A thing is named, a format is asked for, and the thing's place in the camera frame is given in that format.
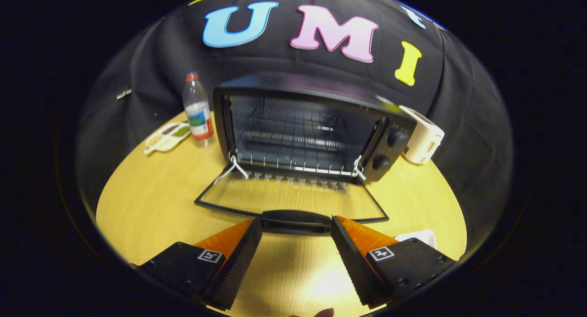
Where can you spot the black backdrop cloth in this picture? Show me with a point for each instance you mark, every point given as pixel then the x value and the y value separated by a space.
pixel 160 55

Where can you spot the clear water bottle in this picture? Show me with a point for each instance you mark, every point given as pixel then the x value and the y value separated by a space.
pixel 198 119

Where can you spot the white divided snack tray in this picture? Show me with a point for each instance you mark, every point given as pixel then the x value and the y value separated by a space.
pixel 167 136

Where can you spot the white square plate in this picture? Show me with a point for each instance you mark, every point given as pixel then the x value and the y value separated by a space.
pixel 424 236

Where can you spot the silver clip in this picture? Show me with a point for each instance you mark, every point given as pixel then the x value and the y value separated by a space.
pixel 124 94

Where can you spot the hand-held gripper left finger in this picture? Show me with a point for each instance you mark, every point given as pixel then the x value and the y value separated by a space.
pixel 238 262

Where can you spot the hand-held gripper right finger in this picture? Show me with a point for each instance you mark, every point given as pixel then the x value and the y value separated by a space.
pixel 353 262

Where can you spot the black toaster oven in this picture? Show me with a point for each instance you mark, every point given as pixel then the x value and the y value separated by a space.
pixel 298 85

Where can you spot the white toaster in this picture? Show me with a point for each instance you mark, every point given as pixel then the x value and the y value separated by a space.
pixel 424 138

